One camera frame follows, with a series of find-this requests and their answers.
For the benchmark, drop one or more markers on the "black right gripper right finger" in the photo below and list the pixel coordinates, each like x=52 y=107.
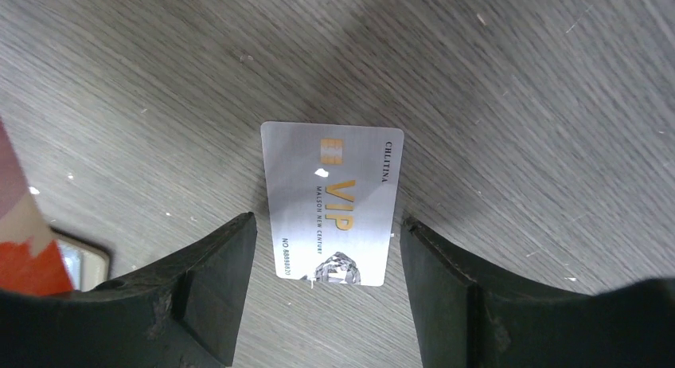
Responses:
x=469 y=312

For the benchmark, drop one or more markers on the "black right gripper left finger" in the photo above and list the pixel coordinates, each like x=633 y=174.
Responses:
x=183 y=310

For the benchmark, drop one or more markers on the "orange floral garment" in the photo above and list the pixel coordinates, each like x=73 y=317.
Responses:
x=31 y=262

